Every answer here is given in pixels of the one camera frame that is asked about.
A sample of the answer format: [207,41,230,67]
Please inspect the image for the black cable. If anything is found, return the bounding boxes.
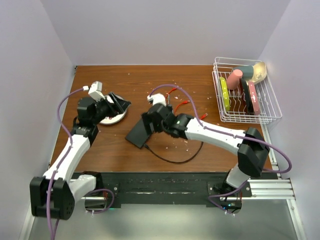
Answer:
[143,141,205,165]

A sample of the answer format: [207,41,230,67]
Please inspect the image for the black network switch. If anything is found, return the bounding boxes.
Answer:
[125,118,153,149]

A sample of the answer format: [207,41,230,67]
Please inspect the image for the beige bowl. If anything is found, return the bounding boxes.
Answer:
[251,61,267,85]

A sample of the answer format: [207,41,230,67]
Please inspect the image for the white wire dish rack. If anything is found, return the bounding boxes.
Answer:
[212,56,283,124]

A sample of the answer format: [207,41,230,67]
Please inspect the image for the white round patterned plate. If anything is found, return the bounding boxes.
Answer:
[99,94,128,125]

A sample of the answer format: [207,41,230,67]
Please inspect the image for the dark green cup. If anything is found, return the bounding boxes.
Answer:
[233,65,254,80]

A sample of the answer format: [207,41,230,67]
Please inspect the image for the aluminium frame rail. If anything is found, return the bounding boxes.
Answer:
[32,174,307,240]

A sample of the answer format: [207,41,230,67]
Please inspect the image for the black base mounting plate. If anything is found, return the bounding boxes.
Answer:
[84,172,252,210]

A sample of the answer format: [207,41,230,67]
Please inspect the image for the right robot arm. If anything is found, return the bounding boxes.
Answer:
[141,103,270,197]

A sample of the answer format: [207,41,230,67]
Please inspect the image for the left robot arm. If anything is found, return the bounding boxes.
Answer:
[29,92,131,220]

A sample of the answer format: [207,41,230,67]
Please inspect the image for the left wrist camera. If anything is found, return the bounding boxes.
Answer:
[88,81,106,102]

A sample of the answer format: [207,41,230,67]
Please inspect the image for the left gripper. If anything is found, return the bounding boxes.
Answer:
[91,92,131,125]

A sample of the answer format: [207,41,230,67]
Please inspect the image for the yellow-green plate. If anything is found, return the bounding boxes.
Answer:
[219,76,230,112]

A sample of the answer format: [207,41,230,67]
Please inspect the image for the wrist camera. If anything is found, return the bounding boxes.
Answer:
[147,93,167,106]
[88,81,106,102]

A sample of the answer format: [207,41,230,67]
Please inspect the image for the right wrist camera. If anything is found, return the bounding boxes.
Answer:
[147,93,167,106]

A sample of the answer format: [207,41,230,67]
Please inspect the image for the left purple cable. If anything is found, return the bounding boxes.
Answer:
[46,86,116,240]

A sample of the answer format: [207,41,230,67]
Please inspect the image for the pink plate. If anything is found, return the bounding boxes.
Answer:
[248,81,261,116]

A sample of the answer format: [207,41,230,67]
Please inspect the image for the pink cup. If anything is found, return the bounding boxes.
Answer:
[226,69,243,91]

